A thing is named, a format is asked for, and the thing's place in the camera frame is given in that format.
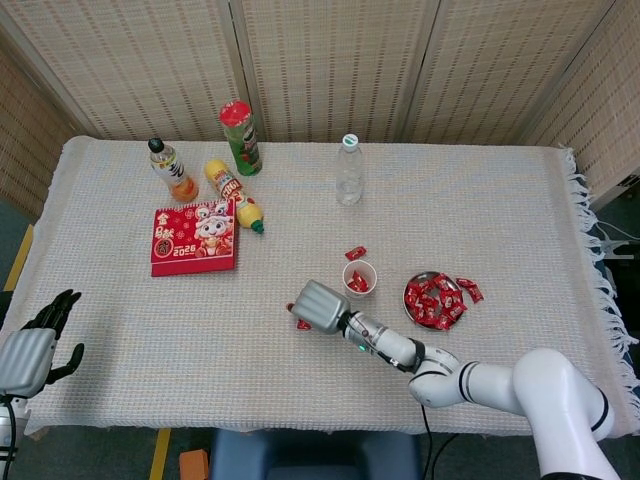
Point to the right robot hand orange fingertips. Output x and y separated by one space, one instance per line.
320 307

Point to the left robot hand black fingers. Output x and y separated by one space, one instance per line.
25 360

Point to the red candy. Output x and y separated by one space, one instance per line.
434 301
361 278
442 281
303 325
355 252
412 298
353 285
465 282
475 294

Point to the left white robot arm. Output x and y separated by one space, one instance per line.
6 440

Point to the white paper cup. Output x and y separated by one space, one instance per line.
360 295

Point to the round metal plate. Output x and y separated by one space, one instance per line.
424 275

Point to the white woven tablecloth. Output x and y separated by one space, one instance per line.
200 350

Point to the clear plastic water bottle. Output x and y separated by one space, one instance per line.
348 175

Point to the blue chair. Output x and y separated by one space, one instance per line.
300 450

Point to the red 2026 desk calendar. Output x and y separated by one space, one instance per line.
195 235

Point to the yellow bottle green cap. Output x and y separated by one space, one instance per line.
222 180

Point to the green Pringles can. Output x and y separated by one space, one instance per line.
242 145

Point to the orange block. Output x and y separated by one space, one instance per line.
194 465

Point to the tea bottle black cap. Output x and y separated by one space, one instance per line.
172 172

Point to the woven folding screen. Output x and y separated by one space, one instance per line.
325 65

